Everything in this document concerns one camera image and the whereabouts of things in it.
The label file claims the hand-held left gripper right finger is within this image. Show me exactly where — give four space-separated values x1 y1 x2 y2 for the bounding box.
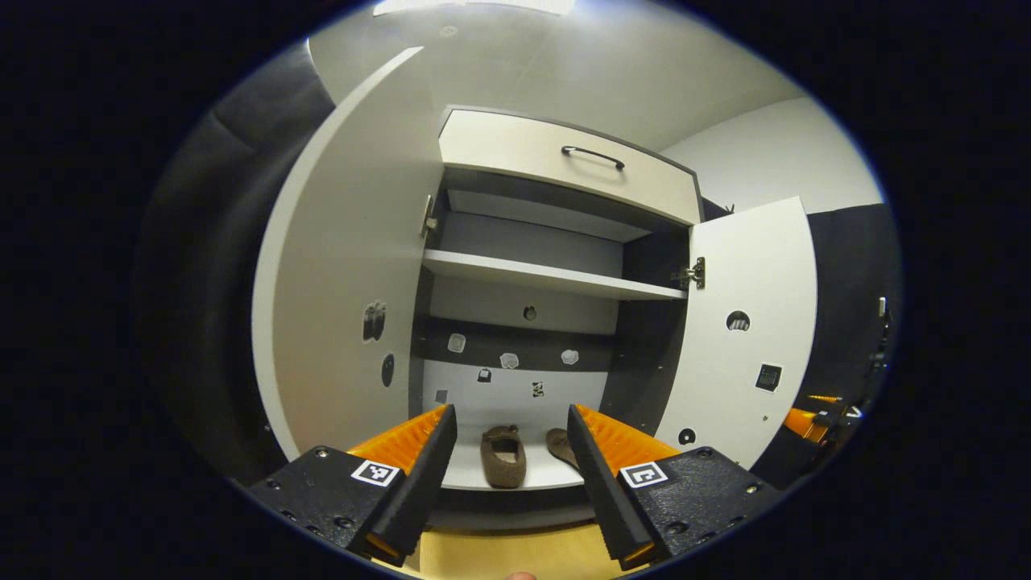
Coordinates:
566 403 788 573

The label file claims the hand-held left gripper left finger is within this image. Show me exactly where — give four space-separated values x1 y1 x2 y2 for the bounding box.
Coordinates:
244 403 460 566

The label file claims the brown fuzzy shoe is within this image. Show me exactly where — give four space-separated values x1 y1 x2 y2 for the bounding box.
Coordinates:
481 425 528 490
546 428 582 473

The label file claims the cat sticker white cabinet door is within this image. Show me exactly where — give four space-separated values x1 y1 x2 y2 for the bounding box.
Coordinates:
654 196 818 470

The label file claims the camera sticker white cabinet door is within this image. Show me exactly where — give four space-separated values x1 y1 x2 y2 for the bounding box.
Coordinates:
251 46 444 464

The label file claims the white cabinet shelf board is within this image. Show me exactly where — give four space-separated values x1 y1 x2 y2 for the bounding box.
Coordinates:
441 422 586 491
422 249 688 301

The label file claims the white cabinet drawer front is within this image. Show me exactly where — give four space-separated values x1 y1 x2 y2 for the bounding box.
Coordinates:
439 109 702 226

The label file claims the black backdrop cloth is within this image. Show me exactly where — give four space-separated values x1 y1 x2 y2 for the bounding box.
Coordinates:
133 40 903 492

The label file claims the ceiling light panel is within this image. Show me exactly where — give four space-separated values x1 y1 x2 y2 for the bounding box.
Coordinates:
372 0 577 17

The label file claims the black drawer handle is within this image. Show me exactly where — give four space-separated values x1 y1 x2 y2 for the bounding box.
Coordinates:
561 145 626 172

